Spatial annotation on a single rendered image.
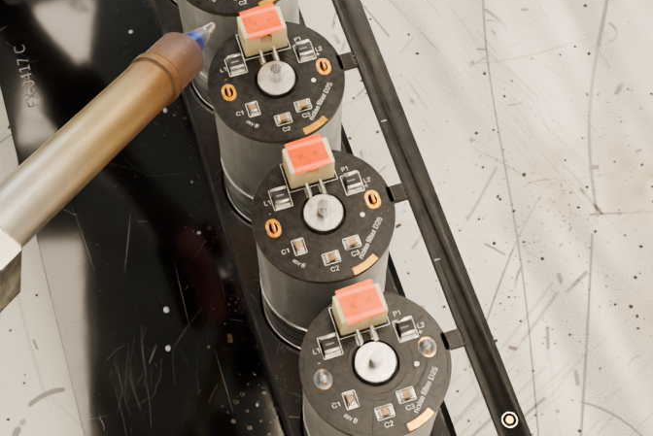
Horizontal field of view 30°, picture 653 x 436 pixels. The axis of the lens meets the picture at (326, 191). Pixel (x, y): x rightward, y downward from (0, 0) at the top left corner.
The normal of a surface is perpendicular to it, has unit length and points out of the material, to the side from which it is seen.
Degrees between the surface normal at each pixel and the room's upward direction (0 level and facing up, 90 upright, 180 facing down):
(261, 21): 0
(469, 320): 0
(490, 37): 0
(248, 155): 90
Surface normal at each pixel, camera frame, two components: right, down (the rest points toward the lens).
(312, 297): -0.17, 0.90
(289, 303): -0.50, 0.79
